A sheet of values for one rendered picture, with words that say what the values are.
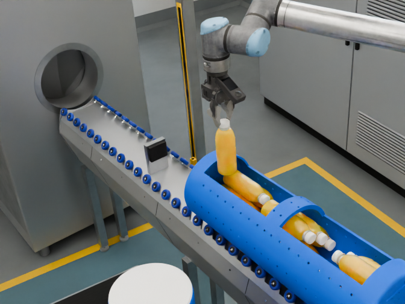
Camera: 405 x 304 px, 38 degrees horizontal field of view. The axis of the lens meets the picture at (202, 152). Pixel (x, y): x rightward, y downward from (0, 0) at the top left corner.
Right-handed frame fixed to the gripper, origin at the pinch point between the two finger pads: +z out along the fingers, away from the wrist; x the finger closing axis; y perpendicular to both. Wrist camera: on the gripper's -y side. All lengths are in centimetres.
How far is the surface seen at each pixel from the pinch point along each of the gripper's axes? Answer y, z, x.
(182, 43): 69, 0, -31
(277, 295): -37, 49, 10
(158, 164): 53, 45, -1
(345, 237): -44, 33, -15
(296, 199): -30.9, 19.2, -5.1
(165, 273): -12, 38, 38
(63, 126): 129, 52, 11
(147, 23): 413, 131, -213
